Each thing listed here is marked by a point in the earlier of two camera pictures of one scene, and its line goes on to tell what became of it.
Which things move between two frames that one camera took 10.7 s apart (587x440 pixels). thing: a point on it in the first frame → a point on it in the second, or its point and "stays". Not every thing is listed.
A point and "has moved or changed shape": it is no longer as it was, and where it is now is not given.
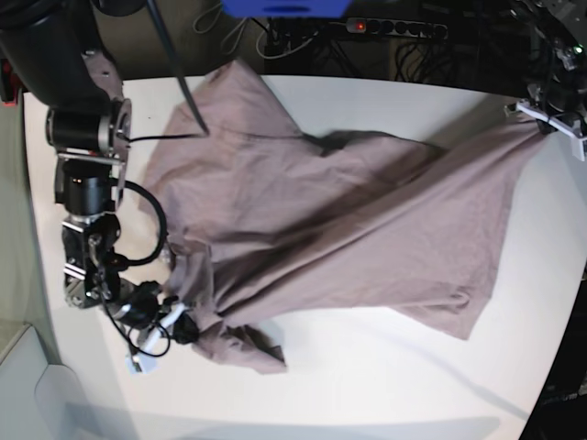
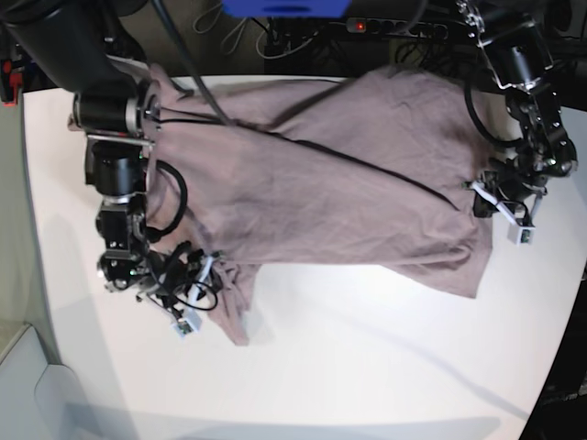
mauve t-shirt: (270, 222) has moved or changed shape
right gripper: (548, 122) → (514, 194)
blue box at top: (286, 8) stays
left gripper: (156, 315) → (183, 279)
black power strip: (409, 28) stays
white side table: (38, 401) stays
